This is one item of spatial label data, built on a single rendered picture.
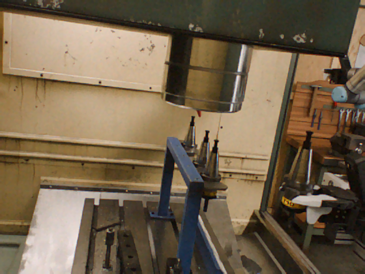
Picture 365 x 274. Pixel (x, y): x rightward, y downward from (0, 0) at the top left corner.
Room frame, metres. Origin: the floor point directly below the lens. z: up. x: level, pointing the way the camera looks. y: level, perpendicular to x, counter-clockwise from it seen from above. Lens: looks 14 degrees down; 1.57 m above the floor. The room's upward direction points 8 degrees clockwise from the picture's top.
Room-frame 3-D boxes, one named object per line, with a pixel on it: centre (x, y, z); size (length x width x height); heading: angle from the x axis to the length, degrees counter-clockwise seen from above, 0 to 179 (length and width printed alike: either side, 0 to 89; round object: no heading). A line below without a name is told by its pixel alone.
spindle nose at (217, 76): (0.73, -0.03, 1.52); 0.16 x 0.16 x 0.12
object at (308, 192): (0.76, -0.25, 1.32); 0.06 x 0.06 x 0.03
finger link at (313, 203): (0.74, -0.29, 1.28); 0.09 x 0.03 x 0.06; 115
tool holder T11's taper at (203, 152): (1.14, -0.07, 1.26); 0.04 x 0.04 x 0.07
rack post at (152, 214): (1.40, 0.04, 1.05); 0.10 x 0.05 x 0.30; 102
